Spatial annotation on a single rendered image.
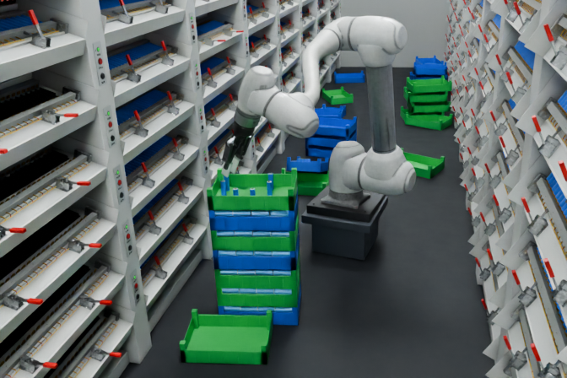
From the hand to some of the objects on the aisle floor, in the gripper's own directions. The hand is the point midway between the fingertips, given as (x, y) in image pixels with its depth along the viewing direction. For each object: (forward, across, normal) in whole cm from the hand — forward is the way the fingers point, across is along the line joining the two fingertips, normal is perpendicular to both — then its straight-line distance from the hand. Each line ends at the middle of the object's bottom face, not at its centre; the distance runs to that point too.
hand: (230, 166), depth 205 cm
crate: (+47, -23, -37) cm, 64 cm away
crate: (+51, +167, -28) cm, 177 cm away
